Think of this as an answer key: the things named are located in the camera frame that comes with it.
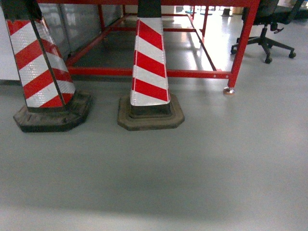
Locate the black office chair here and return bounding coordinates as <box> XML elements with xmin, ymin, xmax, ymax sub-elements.
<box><xmin>230</xmin><ymin>0</ymin><xmax>304</xmax><ymax>64</ymax></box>

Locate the red metal frame table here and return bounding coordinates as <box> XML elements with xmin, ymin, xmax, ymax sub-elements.
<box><xmin>38</xmin><ymin>0</ymin><xmax>260</xmax><ymax>95</ymax></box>

